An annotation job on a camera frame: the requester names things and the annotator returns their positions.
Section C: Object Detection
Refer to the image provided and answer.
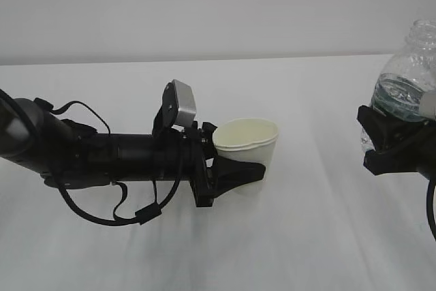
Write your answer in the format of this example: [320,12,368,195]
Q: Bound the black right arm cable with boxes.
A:
[423,174,436,243]

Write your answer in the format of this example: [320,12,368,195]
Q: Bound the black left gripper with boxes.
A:
[183,121,265,208]

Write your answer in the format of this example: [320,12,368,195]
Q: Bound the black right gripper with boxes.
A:
[357,105,435,179]

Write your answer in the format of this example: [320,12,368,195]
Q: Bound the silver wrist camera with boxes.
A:
[418,90,436,121]
[152,79,197,137]

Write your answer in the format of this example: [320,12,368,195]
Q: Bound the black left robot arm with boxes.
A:
[1,80,266,207]

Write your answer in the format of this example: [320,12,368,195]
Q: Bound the white paper cup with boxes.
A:
[212,118,279,196]

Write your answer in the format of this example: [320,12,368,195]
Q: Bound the clear water bottle green label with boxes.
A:
[360,19,436,154]

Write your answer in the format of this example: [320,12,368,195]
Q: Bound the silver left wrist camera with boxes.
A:
[152,79,197,137]

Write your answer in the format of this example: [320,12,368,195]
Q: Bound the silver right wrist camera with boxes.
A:
[418,90,436,121]

